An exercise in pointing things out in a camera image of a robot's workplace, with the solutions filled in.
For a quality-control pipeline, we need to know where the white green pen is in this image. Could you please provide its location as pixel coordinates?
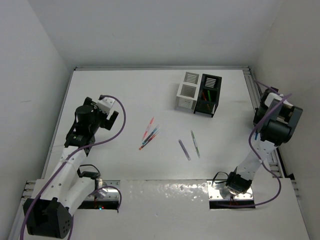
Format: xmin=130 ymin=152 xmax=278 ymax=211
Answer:
xmin=190 ymin=130 xmax=201 ymax=158

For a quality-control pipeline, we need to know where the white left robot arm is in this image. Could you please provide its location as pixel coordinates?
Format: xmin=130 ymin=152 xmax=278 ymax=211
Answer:
xmin=19 ymin=95 xmax=119 ymax=240

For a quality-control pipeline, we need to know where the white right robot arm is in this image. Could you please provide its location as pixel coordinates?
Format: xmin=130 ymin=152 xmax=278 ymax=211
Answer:
xmin=226 ymin=88 xmax=303 ymax=195

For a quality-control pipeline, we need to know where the dark blue red pen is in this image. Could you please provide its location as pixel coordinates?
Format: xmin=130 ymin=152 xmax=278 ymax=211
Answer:
xmin=141 ymin=131 xmax=160 ymax=148

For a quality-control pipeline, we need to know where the red clear pen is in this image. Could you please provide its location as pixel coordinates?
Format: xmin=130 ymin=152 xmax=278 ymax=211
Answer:
xmin=142 ymin=116 xmax=155 ymax=141

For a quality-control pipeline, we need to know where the blue clear pen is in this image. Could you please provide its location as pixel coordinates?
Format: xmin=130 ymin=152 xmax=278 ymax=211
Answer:
xmin=142 ymin=124 xmax=160 ymax=145

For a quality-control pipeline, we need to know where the black slotted container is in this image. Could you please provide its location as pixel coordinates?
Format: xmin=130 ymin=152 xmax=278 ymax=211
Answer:
xmin=193 ymin=73 xmax=222 ymax=118

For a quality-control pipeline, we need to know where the white slotted container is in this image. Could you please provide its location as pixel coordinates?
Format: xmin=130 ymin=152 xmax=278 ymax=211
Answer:
xmin=175 ymin=71 xmax=201 ymax=113

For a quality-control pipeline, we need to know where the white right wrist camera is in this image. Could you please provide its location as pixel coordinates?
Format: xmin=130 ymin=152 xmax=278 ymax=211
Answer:
xmin=264 ymin=92 xmax=283 ymax=107

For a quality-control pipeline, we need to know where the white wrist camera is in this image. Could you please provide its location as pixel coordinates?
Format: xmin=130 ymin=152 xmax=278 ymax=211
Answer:
xmin=264 ymin=92 xmax=283 ymax=107
xmin=96 ymin=96 xmax=115 ymax=115

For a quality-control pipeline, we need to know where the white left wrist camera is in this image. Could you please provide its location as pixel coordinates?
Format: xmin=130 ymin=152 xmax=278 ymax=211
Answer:
xmin=96 ymin=96 xmax=115 ymax=115

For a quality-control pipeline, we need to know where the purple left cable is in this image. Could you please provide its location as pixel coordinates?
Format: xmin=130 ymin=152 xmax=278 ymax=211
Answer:
xmin=19 ymin=94 xmax=126 ymax=240

